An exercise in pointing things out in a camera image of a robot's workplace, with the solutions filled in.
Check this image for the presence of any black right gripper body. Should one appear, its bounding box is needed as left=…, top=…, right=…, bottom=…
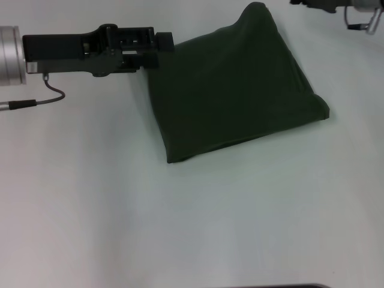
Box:
left=289, top=0, right=355, bottom=14

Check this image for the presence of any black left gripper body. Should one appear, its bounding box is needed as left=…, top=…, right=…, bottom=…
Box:
left=22, top=23, right=124, bottom=78

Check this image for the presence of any dark green FREE! t-shirt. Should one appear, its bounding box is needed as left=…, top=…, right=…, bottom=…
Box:
left=146, top=1, right=331, bottom=164

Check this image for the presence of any right gripper gray cable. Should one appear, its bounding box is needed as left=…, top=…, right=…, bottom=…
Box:
left=343, top=5, right=370, bottom=31

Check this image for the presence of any silver right cable connector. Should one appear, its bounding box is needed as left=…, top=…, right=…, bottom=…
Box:
left=366, top=10, right=381, bottom=35

